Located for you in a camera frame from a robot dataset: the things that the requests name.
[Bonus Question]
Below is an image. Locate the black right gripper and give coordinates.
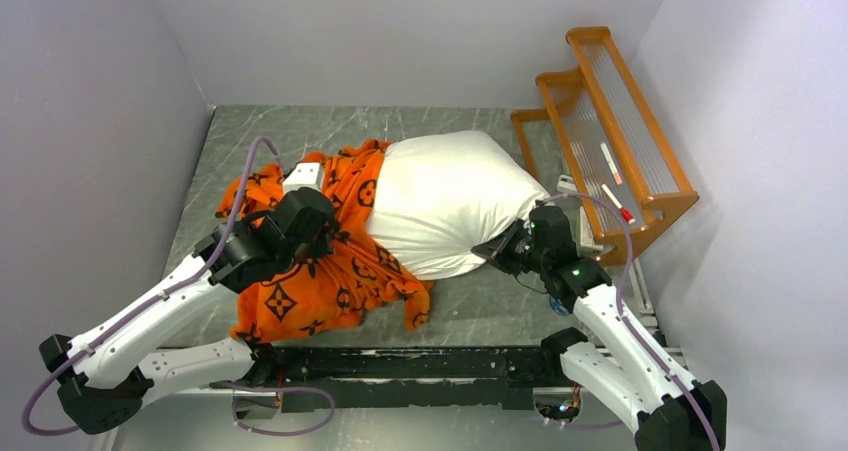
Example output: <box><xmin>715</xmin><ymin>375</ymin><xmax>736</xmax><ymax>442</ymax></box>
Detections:
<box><xmin>474</xmin><ymin>216</ymin><xmax>549</xmax><ymax>276</ymax></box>

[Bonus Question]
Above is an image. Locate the orange patterned pillowcase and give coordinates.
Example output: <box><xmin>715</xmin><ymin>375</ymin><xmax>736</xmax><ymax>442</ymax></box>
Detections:
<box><xmin>229</xmin><ymin>139</ymin><xmax>433</xmax><ymax>343</ymax></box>

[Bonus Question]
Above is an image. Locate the white pillow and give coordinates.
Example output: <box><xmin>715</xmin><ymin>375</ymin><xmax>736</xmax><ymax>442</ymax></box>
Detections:
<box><xmin>366</xmin><ymin>130</ymin><xmax>550</xmax><ymax>281</ymax></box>

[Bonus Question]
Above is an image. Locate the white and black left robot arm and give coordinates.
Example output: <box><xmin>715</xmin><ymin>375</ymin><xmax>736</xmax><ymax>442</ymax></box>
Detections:
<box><xmin>39</xmin><ymin>188</ymin><xmax>338</xmax><ymax>435</ymax></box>

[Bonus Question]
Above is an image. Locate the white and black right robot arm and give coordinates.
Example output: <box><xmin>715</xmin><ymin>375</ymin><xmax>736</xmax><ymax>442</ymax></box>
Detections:
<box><xmin>472</xmin><ymin>205</ymin><xmax>727</xmax><ymax>450</ymax></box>

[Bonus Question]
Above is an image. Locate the blue capped plastic bottle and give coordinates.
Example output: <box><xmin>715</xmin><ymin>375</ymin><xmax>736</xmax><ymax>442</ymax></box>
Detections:
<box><xmin>548</xmin><ymin>296</ymin><xmax>571</xmax><ymax>316</ymax></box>

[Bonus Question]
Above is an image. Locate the small white box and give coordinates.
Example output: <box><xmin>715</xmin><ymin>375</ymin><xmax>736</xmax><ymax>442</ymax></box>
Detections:
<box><xmin>556</xmin><ymin>175</ymin><xmax>578</xmax><ymax>195</ymax></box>

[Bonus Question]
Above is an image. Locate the red capped white marker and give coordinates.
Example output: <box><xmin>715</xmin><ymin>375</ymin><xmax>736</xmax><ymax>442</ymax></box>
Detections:
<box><xmin>601</xmin><ymin>183</ymin><xmax>636</xmax><ymax>225</ymax></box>

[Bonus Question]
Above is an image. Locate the white pink test strip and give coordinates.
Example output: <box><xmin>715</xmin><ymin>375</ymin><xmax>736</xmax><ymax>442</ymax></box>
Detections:
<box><xmin>600</xmin><ymin>142</ymin><xmax>623</xmax><ymax>186</ymax></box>

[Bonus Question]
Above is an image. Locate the orange wooden shelf rack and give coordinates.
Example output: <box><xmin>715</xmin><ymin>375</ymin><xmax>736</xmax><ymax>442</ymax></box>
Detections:
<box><xmin>511</xmin><ymin>27</ymin><xmax>699</xmax><ymax>266</ymax></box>

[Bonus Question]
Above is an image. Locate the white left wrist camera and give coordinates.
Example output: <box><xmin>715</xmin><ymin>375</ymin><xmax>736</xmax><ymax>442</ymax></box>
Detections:
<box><xmin>282</xmin><ymin>162</ymin><xmax>324</xmax><ymax>194</ymax></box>

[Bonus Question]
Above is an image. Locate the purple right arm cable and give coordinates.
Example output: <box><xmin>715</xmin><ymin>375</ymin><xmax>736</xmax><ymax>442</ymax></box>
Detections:
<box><xmin>539</xmin><ymin>192</ymin><xmax>722</xmax><ymax>451</ymax></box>

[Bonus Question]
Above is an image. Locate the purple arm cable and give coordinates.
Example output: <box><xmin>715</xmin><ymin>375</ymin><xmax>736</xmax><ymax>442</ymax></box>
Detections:
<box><xmin>539</xmin><ymin>192</ymin><xmax>722</xmax><ymax>451</ymax></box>
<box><xmin>21</xmin><ymin>135</ymin><xmax>283</xmax><ymax>437</ymax></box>

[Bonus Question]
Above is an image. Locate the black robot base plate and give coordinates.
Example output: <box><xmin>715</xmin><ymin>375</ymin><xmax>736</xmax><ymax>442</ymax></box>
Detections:
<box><xmin>234</xmin><ymin>345</ymin><xmax>583</xmax><ymax>419</ymax></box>

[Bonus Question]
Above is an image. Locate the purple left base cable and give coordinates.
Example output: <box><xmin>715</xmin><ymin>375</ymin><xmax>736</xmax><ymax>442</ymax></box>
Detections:
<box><xmin>211</xmin><ymin>380</ymin><xmax>337</xmax><ymax>438</ymax></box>

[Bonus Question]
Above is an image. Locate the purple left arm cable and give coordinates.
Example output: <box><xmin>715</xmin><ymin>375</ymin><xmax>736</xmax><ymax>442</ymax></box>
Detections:
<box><xmin>21</xmin><ymin>135</ymin><xmax>283</xmax><ymax>437</ymax></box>

